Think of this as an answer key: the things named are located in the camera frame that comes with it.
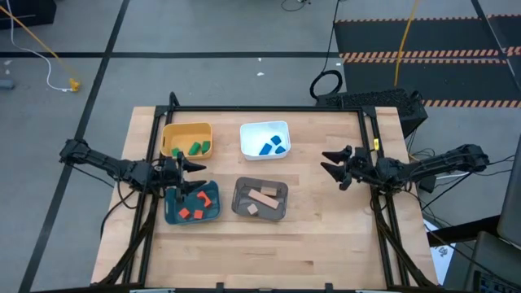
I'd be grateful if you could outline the orange arch block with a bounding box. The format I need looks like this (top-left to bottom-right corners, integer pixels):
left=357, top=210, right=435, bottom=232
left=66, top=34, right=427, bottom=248
left=196, top=190, right=213, bottom=209

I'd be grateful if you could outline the dark grey equipment case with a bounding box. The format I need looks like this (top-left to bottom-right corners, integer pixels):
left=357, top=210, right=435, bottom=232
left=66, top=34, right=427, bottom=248
left=443, top=231, right=521, bottom=293

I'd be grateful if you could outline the yellow cable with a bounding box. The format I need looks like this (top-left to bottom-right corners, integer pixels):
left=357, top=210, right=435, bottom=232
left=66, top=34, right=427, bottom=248
left=0, top=6, right=81, bottom=92
left=393, top=0, right=420, bottom=87

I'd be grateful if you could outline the black looped cable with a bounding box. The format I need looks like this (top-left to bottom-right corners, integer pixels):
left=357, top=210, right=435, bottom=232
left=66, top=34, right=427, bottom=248
left=309, top=0, right=344, bottom=101

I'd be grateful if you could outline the long wooden plank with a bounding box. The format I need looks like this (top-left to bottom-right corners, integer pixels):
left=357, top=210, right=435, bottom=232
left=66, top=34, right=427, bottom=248
left=247, top=188, right=281, bottom=211

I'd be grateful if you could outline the teal plastic bin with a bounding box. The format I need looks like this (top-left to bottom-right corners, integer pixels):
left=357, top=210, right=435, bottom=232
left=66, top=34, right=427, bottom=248
left=164, top=180, right=222, bottom=225

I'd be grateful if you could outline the black beam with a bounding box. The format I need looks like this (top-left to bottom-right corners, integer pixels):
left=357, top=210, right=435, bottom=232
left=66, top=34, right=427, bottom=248
left=427, top=214, right=502, bottom=247

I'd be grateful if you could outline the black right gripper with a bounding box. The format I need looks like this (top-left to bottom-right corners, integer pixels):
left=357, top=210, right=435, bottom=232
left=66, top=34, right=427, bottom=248
left=319, top=145, right=383, bottom=192

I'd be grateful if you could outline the white plastic bin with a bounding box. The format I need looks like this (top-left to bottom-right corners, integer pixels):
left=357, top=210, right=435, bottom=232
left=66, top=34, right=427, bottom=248
left=239, top=120, right=292, bottom=161

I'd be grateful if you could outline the grey monitor back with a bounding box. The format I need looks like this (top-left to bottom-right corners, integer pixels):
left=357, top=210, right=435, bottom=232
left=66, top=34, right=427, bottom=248
left=498, top=133, right=521, bottom=250

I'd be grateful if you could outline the grey translucent plastic bin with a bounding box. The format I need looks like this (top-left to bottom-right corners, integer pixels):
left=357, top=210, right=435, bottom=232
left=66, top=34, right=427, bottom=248
left=230, top=176, right=290, bottom=222

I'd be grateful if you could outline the white cable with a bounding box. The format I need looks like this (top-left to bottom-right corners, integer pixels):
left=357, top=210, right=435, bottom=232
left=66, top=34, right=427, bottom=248
left=6, top=0, right=72, bottom=93

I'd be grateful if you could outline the black hazard-striped floor mat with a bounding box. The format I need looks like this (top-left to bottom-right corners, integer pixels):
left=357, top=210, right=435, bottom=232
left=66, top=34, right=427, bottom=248
left=339, top=56, right=521, bottom=109
left=333, top=15, right=521, bottom=59

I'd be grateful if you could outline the white printed sheet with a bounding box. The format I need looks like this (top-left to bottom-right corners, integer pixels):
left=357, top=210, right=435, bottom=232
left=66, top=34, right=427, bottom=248
left=422, top=219, right=449, bottom=286

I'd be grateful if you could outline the yellow plastic bin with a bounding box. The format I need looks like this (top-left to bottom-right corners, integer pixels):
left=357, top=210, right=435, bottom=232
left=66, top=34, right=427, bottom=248
left=160, top=121, right=214, bottom=160

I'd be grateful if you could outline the black perforated computer case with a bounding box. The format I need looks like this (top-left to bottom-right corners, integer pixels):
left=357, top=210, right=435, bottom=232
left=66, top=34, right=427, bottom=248
left=315, top=87, right=429, bottom=139

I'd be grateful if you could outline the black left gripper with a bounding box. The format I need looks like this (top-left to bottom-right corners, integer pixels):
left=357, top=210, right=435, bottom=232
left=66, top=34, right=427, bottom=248
left=154, top=152, right=208, bottom=204

